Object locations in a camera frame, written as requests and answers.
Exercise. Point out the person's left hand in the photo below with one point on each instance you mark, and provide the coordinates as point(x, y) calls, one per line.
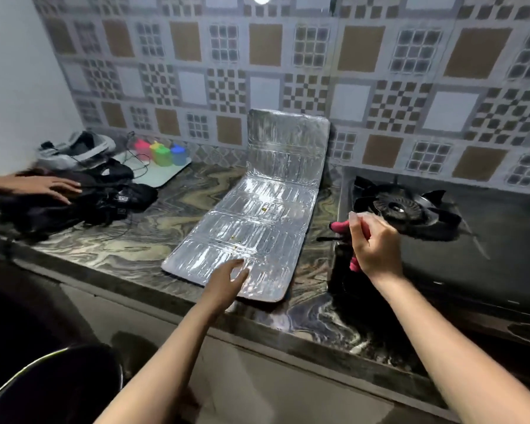
point(223, 286)

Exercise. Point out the person's right hand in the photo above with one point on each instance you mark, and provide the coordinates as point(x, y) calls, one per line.
point(377, 249)

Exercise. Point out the person's left fingers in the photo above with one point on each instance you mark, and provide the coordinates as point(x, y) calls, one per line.
point(239, 270)

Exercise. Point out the person's right fingers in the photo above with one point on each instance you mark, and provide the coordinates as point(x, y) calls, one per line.
point(357, 229)

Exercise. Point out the person's left forearm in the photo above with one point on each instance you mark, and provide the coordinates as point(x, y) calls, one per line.
point(168, 362)

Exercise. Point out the person's right forearm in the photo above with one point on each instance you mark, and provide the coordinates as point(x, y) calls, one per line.
point(450, 353)

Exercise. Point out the black burner grate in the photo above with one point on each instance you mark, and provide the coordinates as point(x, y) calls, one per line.
point(402, 207)

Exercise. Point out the silver foil folding mat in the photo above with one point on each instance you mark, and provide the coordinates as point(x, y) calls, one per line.
point(256, 216)

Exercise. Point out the white tray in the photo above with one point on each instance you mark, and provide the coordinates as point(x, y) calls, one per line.
point(165, 174)

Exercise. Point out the black gas stove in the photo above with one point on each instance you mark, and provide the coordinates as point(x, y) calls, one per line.
point(481, 260)

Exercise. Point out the blue plastic container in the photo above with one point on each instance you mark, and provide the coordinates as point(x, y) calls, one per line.
point(179, 155)

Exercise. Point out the green plastic container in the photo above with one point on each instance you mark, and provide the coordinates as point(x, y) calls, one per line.
point(162, 155)

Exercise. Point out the yellow plastic container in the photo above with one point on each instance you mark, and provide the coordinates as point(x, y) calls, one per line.
point(155, 145)

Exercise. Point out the pink plastic container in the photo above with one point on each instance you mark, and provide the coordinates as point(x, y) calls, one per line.
point(141, 147)

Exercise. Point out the black bag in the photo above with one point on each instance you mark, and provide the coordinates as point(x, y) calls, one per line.
point(88, 200)

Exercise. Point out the grey headset device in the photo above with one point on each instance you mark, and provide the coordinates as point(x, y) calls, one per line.
point(77, 147)

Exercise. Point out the black pot with steel rim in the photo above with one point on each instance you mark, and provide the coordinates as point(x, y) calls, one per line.
point(57, 388)

